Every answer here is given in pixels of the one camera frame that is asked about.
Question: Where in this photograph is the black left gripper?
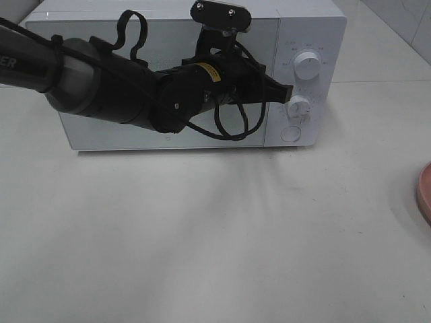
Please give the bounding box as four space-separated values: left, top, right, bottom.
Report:
181 50 293 104

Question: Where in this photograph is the white timer knob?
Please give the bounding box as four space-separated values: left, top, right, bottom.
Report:
287 95 311 119

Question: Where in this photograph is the round door release button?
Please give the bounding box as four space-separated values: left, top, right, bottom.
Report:
280 126 301 142

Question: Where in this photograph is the pink plate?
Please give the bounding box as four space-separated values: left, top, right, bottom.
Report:
416 163 431 225

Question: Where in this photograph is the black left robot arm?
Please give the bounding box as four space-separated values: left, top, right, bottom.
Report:
1 10 294 141

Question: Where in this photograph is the upper white dial knob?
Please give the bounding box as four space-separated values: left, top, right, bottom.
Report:
293 50 321 81

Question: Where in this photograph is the white microwave oven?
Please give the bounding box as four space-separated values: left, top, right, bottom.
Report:
23 1 347 147

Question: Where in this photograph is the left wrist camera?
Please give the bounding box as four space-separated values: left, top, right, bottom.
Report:
190 1 252 32

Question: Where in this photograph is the black left camera cable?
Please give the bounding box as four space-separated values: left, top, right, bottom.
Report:
112 9 267 141

